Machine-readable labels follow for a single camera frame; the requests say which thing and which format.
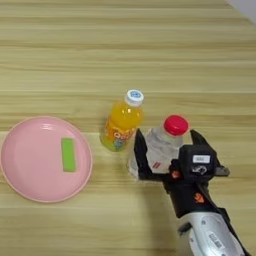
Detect orange juice bottle white cap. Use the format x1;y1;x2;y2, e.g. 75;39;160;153
99;88;146;153

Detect pink round plate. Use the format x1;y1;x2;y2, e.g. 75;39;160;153
0;115;94;204

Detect clear water bottle red cap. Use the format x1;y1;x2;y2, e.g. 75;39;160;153
128;114;190;180

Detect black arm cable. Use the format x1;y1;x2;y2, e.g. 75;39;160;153
214;199;252;256

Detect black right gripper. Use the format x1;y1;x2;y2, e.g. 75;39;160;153
133;127;231;220

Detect black box with white label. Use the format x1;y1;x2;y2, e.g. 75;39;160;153
178;144;218;183

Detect green rectangular block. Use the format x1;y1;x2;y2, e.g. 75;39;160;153
60;137;78;174

